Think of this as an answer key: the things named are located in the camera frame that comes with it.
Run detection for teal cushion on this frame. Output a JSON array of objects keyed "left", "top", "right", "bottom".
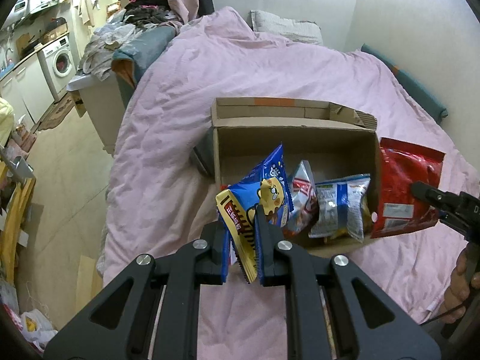
[{"left": 361, "top": 43, "right": 449, "bottom": 122}]

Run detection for pink duvet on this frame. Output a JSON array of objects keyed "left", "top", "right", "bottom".
[{"left": 95, "top": 7, "right": 480, "bottom": 360}]

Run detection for white washing machine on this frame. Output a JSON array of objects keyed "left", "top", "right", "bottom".
[{"left": 37, "top": 34, "right": 76, "bottom": 100}]

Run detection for white crumpled clothes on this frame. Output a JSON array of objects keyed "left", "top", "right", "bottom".
[{"left": 80, "top": 22, "right": 139, "bottom": 81}]

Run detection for blue white snack packet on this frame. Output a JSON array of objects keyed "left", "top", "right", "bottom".
[{"left": 308, "top": 173, "right": 372, "bottom": 241}]

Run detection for yellow wooden rack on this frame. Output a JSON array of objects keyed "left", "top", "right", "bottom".
[{"left": 0, "top": 178, "right": 36, "bottom": 284}]

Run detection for pale yellow quilt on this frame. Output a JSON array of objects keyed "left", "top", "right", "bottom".
[{"left": 0, "top": 97, "right": 16, "bottom": 147}]

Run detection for patterned floor rug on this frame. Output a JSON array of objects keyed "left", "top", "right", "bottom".
[{"left": 37, "top": 92, "right": 77, "bottom": 132}]

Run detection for dark clothes pile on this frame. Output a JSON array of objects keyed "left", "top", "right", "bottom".
[{"left": 124, "top": 0, "right": 181, "bottom": 27}]

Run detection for beige hanging towel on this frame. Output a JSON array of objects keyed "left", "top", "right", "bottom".
[{"left": 73, "top": 0, "right": 102, "bottom": 25}]

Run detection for yellow white plastic bag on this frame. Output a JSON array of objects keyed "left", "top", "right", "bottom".
[{"left": 20, "top": 309, "right": 59, "bottom": 351}]

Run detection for person's right hand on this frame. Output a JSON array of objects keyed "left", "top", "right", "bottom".
[{"left": 443, "top": 247, "right": 480, "bottom": 324}]

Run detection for red white snack packet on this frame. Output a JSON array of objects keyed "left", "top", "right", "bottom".
[{"left": 283, "top": 159, "right": 320, "bottom": 238}]

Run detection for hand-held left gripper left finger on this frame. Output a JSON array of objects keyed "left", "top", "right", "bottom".
[{"left": 44, "top": 222, "right": 230, "bottom": 360}]

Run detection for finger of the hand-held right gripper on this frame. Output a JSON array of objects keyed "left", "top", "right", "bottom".
[{"left": 410, "top": 181, "right": 466, "bottom": 229}]

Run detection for white kitchen base cabinets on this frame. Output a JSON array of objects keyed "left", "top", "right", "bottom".
[{"left": 0, "top": 58, "right": 55, "bottom": 128}]

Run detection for red snack bag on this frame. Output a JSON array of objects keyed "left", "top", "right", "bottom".
[{"left": 370, "top": 137, "right": 447, "bottom": 239}]

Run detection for grey metal bracket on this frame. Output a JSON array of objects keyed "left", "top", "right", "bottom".
[{"left": 0, "top": 146, "right": 36, "bottom": 181}]

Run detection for grey white pillow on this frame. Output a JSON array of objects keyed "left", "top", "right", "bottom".
[{"left": 250, "top": 9, "right": 324, "bottom": 45}]

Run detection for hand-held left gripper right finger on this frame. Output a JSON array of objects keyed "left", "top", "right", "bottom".
[{"left": 254, "top": 205, "right": 442, "bottom": 360}]

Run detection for blue cartoon tiger packet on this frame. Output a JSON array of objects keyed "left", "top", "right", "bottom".
[{"left": 220, "top": 142, "right": 294, "bottom": 284}]

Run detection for small brown cardboard box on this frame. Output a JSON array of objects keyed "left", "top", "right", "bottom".
[{"left": 39, "top": 19, "right": 69, "bottom": 44}]

